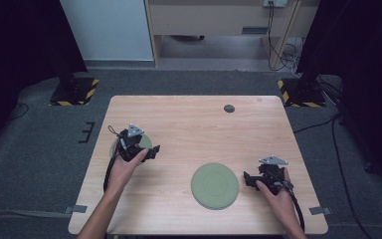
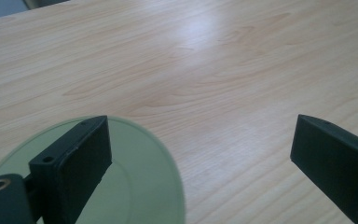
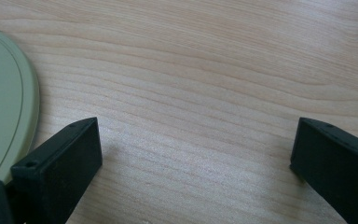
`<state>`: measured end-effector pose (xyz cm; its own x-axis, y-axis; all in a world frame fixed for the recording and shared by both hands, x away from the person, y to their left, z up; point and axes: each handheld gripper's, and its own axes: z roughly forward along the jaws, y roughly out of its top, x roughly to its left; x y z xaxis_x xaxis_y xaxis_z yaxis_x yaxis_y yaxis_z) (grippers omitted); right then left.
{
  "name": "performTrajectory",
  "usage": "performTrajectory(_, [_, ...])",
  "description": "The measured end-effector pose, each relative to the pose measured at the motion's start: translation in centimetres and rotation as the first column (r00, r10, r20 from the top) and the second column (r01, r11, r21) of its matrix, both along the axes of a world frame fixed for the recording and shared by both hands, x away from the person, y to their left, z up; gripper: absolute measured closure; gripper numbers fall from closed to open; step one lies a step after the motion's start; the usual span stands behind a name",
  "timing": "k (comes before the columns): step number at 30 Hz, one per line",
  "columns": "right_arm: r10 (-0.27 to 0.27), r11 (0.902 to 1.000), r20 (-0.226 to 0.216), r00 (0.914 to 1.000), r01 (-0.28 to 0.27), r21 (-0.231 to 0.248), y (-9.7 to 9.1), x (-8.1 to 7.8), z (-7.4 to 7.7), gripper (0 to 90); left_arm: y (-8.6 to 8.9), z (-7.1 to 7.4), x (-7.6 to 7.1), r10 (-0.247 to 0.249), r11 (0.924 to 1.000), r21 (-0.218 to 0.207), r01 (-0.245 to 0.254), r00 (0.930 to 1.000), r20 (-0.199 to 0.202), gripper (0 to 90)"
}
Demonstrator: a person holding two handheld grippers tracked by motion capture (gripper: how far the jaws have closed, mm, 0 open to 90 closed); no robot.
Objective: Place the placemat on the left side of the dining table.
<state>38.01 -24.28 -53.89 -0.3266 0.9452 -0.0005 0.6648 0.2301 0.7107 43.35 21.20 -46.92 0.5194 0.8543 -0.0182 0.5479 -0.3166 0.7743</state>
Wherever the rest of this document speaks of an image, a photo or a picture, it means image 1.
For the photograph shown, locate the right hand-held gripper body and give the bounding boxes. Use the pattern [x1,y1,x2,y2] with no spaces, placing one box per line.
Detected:
[258,155,294,196]

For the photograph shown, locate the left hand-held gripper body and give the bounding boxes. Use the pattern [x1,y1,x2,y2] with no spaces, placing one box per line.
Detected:
[115,122,148,163]

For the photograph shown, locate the small green round plate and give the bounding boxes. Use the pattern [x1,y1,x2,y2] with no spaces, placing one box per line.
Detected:
[108,133,154,164]

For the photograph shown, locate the large green round plate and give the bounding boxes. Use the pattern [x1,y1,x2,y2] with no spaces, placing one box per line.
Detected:
[190,162,240,211]

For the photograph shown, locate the person's right hand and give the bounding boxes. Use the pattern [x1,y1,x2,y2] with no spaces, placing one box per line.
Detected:
[255,166,300,222]

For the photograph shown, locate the person's left hand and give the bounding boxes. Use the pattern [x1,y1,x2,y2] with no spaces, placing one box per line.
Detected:
[106,147,150,197]

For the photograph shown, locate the grey tape piece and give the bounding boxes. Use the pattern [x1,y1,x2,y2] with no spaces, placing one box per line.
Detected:
[308,206,332,216]
[63,204,89,215]

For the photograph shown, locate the black striped stand base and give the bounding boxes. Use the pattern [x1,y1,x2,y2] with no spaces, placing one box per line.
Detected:
[49,77,100,108]
[277,78,327,109]

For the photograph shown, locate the white panel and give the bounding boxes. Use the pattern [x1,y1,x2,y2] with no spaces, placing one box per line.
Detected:
[59,0,155,62]

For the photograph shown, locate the dark curtain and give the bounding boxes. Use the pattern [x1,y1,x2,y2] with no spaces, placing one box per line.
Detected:
[296,0,382,190]
[0,0,89,157]

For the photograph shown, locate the grey power strip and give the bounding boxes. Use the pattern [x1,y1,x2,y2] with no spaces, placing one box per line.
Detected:
[263,0,288,8]

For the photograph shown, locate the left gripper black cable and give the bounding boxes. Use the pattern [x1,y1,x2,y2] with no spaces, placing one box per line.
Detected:
[102,124,123,194]

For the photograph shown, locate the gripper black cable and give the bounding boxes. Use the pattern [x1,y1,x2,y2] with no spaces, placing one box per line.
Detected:
[102,124,123,194]
[280,178,306,233]

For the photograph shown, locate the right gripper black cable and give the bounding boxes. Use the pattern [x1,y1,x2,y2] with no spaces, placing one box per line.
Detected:
[280,178,306,233]

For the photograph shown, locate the black floor cable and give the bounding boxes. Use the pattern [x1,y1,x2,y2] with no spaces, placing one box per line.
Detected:
[7,102,31,121]
[292,111,371,239]

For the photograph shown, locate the black hanging cables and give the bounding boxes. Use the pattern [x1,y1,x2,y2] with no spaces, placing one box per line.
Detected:
[267,0,304,73]

